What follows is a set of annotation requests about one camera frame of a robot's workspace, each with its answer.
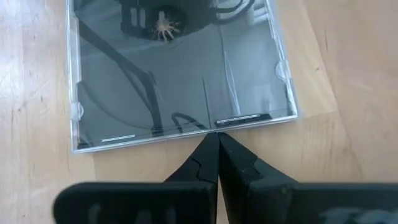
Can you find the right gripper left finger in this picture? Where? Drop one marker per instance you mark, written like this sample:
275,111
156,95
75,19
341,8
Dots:
155,202

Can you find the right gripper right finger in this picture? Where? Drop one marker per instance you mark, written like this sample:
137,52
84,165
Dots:
280,202

